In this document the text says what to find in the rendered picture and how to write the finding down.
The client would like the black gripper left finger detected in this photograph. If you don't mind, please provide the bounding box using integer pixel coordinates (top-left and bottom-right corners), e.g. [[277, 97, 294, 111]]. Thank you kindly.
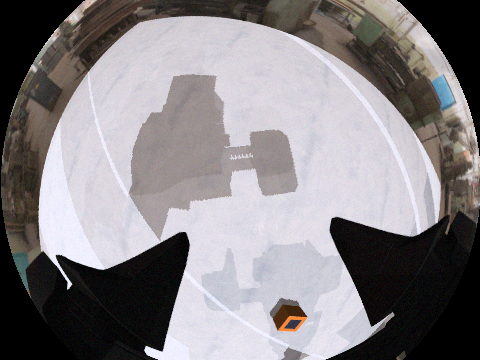
[[56, 232, 191, 352]]

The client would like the orange block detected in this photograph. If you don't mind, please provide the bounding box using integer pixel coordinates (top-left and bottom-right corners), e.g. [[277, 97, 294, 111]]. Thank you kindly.
[[272, 304, 307, 332]]

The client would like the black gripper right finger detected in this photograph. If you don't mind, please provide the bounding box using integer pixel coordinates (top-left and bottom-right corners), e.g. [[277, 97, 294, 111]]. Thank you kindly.
[[329, 215, 451, 327]]

